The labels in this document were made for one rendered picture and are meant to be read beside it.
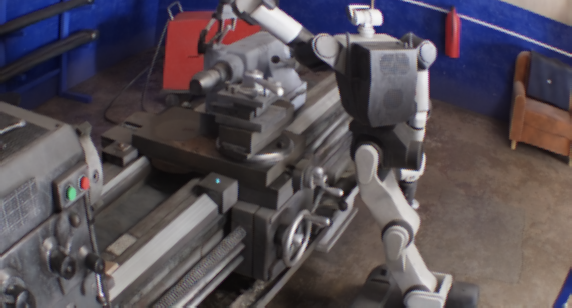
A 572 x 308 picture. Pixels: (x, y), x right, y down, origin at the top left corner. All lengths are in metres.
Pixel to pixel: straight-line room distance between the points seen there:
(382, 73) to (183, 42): 3.02
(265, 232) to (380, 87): 0.59
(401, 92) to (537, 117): 3.11
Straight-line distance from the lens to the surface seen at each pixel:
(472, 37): 5.65
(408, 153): 2.17
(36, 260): 1.14
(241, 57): 2.31
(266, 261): 2.03
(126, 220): 2.02
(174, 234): 1.75
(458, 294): 2.44
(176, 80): 4.92
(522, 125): 5.02
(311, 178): 2.01
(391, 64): 1.98
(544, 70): 5.19
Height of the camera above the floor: 1.79
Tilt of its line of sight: 25 degrees down
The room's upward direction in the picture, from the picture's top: 4 degrees clockwise
